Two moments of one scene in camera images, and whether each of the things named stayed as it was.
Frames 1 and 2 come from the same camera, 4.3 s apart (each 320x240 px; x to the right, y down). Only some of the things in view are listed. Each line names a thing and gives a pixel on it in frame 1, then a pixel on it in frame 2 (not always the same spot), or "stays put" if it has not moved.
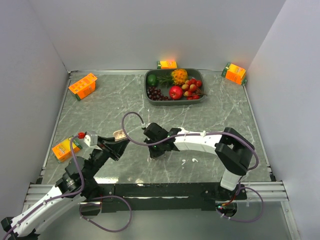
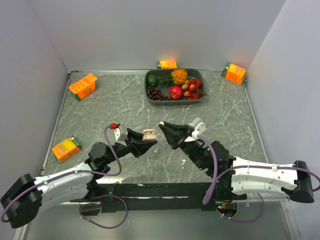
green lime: x=152 y=80 stays put
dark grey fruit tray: x=198 y=74 stays put
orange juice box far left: x=84 y=87 stays put
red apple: x=176 y=93 stays put
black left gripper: x=116 y=148 → x=135 y=144
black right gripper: x=155 y=154 → x=176 y=133
